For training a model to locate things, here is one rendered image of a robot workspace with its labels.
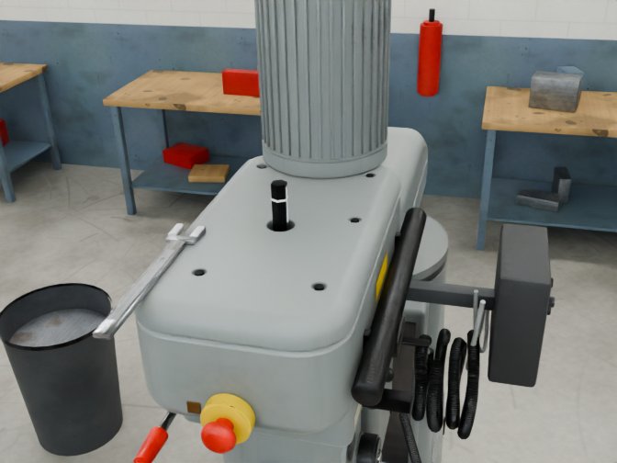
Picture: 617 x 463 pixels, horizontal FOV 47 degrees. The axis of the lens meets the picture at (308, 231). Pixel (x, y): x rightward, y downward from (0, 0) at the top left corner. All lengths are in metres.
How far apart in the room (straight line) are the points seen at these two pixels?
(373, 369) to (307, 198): 0.30
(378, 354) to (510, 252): 0.46
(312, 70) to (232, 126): 4.66
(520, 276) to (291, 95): 0.46
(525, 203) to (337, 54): 3.95
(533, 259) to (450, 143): 4.14
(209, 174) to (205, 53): 0.94
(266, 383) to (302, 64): 0.45
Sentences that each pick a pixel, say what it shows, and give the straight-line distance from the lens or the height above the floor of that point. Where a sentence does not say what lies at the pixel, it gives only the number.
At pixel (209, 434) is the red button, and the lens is 0.81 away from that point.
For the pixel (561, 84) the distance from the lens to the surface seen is 4.65.
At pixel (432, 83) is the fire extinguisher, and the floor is 0.90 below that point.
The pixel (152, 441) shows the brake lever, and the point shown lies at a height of 1.71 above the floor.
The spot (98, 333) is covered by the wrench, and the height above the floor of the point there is 1.90.
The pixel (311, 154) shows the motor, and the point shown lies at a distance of 1.06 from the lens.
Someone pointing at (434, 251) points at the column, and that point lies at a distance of 1.56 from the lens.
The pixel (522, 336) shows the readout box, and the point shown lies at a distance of 1.22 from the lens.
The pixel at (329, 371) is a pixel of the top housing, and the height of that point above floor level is 1.83.
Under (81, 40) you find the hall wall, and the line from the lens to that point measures 6.03.
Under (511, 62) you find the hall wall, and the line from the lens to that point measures 5.15.
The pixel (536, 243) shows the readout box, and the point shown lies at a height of 1.72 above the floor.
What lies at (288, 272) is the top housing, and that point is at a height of 1.89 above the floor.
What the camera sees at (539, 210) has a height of 0.23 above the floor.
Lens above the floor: 2.32
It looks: 28 degrees down
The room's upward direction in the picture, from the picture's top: 2 degrees counter-clockwise
